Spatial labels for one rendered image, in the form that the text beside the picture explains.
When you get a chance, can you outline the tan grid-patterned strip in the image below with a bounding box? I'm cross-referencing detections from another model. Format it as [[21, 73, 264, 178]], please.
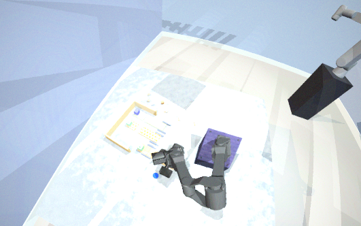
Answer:
[[138, 143, 157, 158]]

